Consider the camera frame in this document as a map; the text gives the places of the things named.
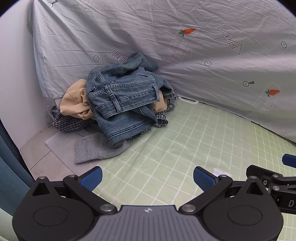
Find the beige garment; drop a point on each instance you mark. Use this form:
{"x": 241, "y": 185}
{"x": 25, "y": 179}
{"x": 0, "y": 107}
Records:
{"x": 74, "y": 102}

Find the white sewn label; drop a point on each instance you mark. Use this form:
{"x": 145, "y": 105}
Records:
{"x": 188, "y": 100}

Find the blue denim jeans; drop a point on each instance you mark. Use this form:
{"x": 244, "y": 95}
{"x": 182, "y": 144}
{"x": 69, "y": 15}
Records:
{"x": 124, "y": 88}

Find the dark plaid shirt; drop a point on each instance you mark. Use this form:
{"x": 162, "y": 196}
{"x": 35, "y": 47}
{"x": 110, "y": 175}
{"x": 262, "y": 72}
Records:
{"x": 67, "y": 122}

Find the grey carrot-printed sheet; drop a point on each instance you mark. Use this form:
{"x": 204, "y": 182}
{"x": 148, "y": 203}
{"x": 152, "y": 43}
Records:
{"x": 185, "y": 58}

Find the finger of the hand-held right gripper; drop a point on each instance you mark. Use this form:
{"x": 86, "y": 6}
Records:
{"x": 261, "y": 172}
{"x": 290, "y": 160}

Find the grey sweatshirt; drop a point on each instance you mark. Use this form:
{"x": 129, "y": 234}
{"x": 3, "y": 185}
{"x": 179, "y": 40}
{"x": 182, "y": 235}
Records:
{"x": 92, "y": 148}

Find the teal curtain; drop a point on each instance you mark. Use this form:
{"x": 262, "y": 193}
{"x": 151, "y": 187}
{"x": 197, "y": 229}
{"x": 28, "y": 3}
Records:
{"x": 11, "y": 166}

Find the green grid mat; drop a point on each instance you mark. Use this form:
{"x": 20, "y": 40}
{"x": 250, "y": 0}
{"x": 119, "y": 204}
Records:
{"x": 185, "y": 143}

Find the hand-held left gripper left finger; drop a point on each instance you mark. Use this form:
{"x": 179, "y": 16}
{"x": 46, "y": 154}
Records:
{"x": 91, "y": 179}

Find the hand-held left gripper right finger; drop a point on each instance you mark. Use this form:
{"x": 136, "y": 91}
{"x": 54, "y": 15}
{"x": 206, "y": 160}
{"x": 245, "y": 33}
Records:
{"x": 204, "y": 179}

